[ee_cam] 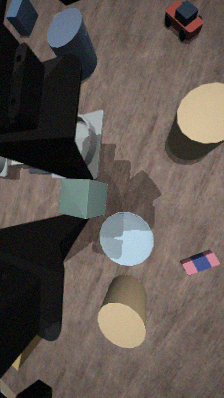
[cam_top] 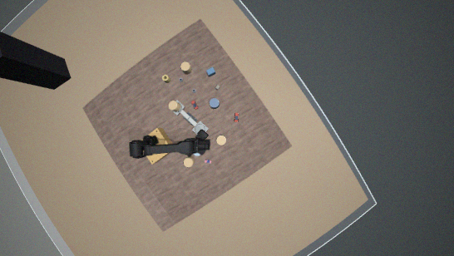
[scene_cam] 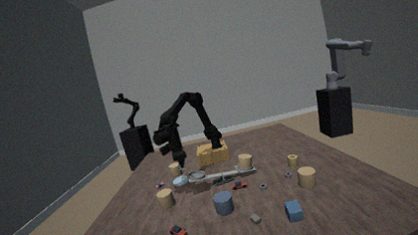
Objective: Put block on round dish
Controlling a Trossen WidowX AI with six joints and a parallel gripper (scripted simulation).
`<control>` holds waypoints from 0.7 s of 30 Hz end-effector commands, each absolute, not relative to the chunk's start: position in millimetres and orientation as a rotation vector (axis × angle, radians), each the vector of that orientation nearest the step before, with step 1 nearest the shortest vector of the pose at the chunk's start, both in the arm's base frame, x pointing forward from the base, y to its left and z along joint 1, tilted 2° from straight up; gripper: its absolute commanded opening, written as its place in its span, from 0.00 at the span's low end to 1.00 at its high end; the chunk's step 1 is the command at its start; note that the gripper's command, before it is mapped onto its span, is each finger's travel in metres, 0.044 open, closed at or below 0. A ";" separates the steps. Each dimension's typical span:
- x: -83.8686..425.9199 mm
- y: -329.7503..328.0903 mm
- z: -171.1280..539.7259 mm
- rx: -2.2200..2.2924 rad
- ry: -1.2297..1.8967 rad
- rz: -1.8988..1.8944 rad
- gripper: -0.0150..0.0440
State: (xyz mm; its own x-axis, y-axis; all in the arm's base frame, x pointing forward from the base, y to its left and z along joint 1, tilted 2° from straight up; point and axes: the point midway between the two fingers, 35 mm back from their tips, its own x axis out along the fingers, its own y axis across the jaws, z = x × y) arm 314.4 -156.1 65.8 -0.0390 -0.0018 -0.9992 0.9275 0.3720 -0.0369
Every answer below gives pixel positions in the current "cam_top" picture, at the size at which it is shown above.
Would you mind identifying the blue box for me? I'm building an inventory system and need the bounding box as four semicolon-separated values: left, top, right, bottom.
207;67;215;76

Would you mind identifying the tan cylinder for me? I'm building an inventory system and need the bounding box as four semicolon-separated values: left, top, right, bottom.
184;156;195;167
169;101;180;111
180;62;192;74
216;135;226;145

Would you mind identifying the dark blue cylinder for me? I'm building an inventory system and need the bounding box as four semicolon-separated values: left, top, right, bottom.
210;98;220;109

